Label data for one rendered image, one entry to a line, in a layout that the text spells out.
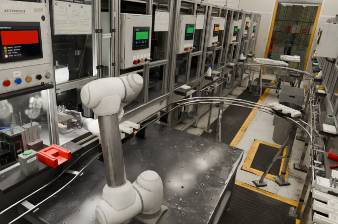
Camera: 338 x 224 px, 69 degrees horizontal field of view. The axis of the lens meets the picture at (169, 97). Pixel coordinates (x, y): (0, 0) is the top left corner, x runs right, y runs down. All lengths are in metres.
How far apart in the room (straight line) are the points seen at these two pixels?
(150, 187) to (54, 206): 0.63
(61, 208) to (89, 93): 0.81
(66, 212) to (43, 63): 0.88
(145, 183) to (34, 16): 1.09
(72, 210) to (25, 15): 1.13
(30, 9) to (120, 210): 1.15
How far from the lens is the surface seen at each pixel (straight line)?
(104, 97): 1.20
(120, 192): 1.34
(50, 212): 1.73
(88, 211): 1.68
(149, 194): 1.44
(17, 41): 1.51
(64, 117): 1.99
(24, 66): 1.57
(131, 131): 2.11
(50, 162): 1.66
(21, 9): 1.55
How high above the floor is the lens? 1.82
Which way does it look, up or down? 19 degrees down
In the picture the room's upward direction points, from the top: 5 degrees clockwise
